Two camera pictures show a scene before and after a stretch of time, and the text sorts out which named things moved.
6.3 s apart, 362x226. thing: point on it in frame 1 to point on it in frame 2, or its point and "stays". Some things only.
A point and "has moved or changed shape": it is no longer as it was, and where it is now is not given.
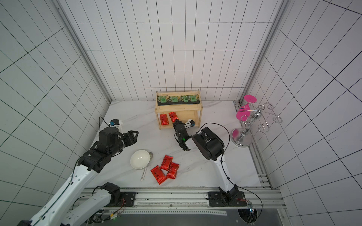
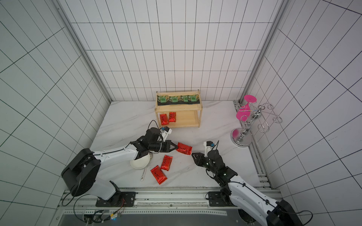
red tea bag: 173,116 stays
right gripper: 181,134 to 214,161
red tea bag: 164,119 stays
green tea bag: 174,99 stays
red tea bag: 172,170 has moved or changed shape
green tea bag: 162,99 stays
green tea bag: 185,98 stays
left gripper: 130,137 to 168,143
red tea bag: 166,162 stays
